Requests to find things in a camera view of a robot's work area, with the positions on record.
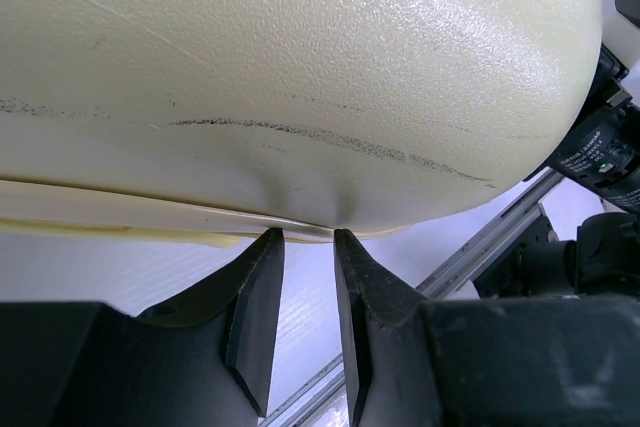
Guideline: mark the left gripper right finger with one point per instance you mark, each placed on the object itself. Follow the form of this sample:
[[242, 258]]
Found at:
[[412, 361]]

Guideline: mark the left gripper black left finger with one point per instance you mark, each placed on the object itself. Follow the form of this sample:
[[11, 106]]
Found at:
[[203, 357]]

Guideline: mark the yellow hard-shell suitcase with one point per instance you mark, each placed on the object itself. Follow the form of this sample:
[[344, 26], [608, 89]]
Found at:
[[232, 116]]

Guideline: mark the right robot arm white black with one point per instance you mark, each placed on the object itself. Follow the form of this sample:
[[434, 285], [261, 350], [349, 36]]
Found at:
[[600, 154]]

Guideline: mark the silver aluminium rail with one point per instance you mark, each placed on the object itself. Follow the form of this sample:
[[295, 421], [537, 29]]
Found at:
[[436, 257]]

